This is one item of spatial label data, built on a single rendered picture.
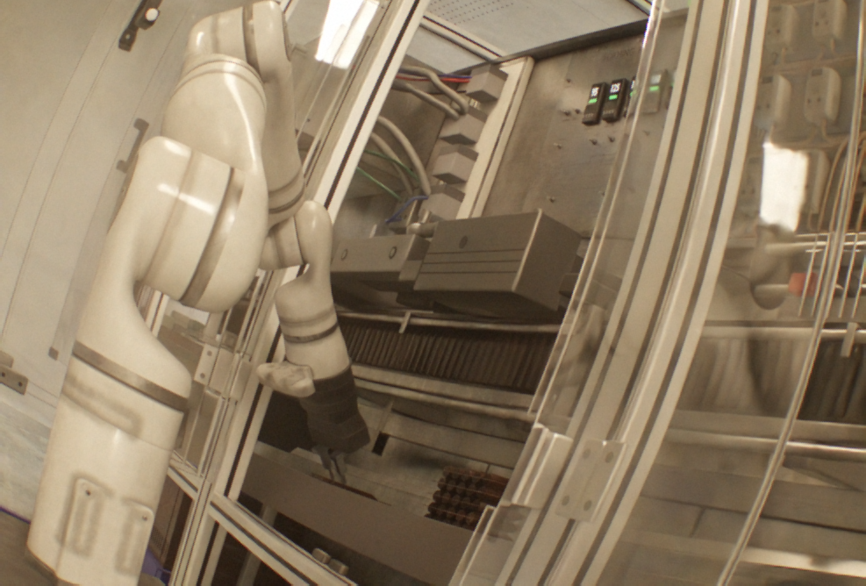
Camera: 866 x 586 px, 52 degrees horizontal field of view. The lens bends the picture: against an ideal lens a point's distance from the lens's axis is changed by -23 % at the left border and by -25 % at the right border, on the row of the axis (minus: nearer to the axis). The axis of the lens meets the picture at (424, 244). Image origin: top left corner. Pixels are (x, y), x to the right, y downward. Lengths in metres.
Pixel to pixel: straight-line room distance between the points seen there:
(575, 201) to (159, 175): 1.52
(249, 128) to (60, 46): 5.34
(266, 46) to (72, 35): 5.10
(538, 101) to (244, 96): 1.65
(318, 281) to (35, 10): 4.99
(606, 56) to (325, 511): 1.28
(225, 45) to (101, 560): 0.58
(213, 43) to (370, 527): 0.54
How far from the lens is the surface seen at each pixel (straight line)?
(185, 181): 0.65
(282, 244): 1.28
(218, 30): 1.05
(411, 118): 2.79
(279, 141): 1.14
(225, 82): 0.83
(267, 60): 1.04
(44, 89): 6.03
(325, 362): 1.33
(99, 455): 0.64
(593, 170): 2.09
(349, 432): 1.38
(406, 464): 1.71
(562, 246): 1.37
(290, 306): 1.31
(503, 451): 1.49
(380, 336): 1.74
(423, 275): 1.56
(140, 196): 0.64
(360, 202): 3.09
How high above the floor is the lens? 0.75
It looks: 11 degrees up
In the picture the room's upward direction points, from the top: 21 degrees clockwise
